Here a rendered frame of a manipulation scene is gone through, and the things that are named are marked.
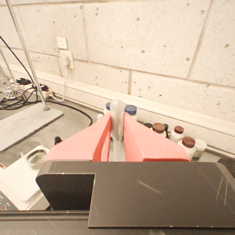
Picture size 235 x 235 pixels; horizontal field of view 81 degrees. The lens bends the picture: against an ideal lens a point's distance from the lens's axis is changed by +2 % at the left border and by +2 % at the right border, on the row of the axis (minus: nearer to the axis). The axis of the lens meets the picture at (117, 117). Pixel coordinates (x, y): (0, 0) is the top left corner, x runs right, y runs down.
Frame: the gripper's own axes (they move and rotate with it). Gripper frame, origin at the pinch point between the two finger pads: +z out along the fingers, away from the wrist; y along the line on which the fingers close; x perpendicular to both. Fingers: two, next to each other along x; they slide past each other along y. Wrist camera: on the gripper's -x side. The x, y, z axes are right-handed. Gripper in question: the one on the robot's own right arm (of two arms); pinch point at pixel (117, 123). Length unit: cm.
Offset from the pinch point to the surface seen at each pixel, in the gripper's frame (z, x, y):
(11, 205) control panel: 3.6, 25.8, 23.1
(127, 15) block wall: 49.1, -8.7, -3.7
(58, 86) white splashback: 67, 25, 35
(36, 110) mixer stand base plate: 50, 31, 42
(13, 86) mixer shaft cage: 42, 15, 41
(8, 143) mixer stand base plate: 27, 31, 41
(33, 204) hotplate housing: 3.7, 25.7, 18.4
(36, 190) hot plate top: 5.6, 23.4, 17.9
